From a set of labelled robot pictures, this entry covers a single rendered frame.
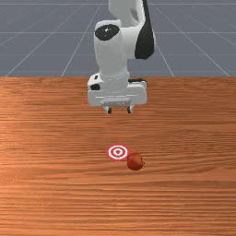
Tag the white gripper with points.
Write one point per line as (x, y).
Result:
(123, 93)

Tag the red apple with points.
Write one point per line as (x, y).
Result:
(135, 161)

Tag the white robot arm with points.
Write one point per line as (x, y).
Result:
(112, 52)

